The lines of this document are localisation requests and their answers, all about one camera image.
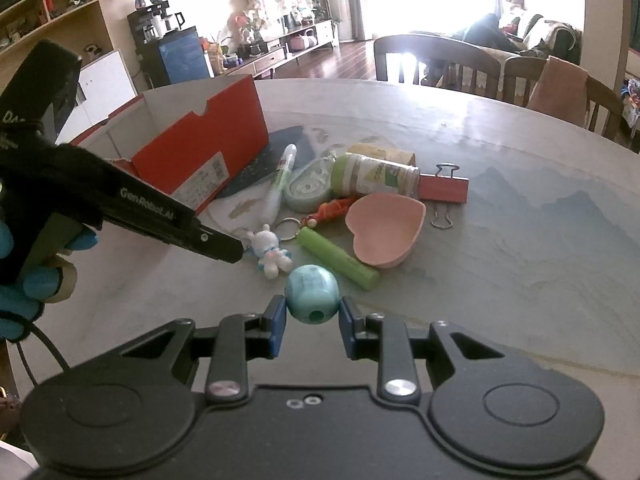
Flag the coffee machine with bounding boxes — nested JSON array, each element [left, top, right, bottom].
[[127, 0, 186, 47]]

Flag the pink heart box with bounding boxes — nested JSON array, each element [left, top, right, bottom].
[[345, 193, 426, 269]]

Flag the white rabbit astronaut keychain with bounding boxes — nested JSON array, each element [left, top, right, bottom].
[[247, 224, 294, 280]]

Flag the green cylinder tube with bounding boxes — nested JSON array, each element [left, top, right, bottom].
[[296, 226, 380, 290]]

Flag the white green pen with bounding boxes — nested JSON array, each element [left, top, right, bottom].
[[259, 144, 297, 226]]

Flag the sofa with clothes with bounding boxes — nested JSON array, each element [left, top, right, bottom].
[[452, 11, 582, 65]]

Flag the correction tape dispenser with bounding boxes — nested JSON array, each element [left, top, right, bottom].
[[284, 154, 336, 214]]

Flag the blue cabinet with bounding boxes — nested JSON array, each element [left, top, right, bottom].
[[140, 27, 212, 88]]

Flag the red binder clip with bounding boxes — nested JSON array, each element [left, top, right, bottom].
[[418, 162, 469, 231]]

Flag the grey curtain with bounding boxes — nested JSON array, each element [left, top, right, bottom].
[[348, 0, 366, 41]]

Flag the red cardboard shoebox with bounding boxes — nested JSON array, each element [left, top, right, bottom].
[[72, 76, 269, 212]]

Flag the wooden wall shelf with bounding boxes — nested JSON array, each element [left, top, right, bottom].
[[1, 0, 114, 86]]

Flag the wooden TV console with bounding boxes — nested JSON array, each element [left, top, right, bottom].
[[224, 20, 340, 79]]

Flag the blue gloved left hand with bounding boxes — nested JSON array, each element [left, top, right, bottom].
[[1, 221, 98, 342]]

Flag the yellow small box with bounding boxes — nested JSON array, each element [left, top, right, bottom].
[[346, 143, 416, 166]]

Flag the teal egg toy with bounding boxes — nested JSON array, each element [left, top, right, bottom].
[[284, 264, 341, 325]]

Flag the wooden chair with towel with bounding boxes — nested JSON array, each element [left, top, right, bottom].
[[502, 56, 623, 140]]

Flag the orange carrot charm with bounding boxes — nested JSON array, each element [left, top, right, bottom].
[[300, 196, 359, 229]]

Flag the pink towel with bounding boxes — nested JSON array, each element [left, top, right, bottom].
[[527, 56, 589, 128]]

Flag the dark wooden chair far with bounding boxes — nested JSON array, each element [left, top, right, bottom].
[[373, 34, 501, 100]]

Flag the white cupboard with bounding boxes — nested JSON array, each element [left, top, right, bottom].
[[56, 50, 137, 144]]

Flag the green lid bottle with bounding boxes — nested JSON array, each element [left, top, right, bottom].
[[330, 153, 421, 197]]

